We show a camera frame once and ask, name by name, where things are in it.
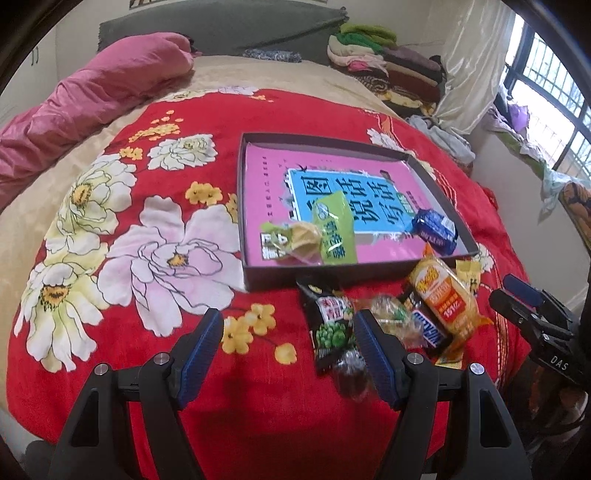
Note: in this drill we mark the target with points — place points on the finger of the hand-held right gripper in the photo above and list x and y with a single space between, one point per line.
510 307
524 285

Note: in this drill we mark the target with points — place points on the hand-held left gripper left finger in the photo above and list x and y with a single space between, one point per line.
198 357

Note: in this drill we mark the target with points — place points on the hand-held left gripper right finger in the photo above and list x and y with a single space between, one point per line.
374 357

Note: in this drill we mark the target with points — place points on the clear packet with dark snack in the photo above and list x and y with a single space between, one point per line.
351 376

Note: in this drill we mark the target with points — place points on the clear green label snack packet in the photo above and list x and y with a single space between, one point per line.
392 314

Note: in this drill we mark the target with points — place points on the long yellow snack packet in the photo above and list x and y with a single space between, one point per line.
468 277

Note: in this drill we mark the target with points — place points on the black green pea packet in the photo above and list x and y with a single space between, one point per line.
330 318

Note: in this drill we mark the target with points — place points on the brown chocolate bar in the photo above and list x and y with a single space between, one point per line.
427 328

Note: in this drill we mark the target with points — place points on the orange cracker packet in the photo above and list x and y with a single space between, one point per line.
443 290

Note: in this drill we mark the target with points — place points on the dark shallow cardboard box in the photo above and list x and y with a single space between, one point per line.
323 279

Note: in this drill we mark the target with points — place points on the red floral blanket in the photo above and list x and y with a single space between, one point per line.
277 415

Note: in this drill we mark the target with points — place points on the orange patterned cloth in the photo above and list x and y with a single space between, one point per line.
575 198

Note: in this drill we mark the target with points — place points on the blue snack packet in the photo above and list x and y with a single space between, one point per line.
434 228

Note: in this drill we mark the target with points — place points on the pale yellow clear snack packet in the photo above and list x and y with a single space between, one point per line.
302 237

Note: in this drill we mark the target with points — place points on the pile of clothes on sill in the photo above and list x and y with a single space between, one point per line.
515 120

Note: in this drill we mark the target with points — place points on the grey crumpled clothes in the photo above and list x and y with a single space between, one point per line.
443 136

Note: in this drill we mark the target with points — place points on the pink book with blue print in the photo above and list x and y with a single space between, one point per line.
272 184

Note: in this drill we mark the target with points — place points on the barred window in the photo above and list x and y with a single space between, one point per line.
554 69

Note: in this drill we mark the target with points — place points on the cream shiny curtain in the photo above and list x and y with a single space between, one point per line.
475 69

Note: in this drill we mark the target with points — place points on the stack of folded clothes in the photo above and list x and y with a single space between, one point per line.
406 62

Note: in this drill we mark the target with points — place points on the pink quilt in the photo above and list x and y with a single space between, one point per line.
92 92

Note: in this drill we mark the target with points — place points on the dark patterned pillow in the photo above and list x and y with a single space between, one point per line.
272 55

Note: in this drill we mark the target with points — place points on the grey headboard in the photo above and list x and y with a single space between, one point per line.
231 27

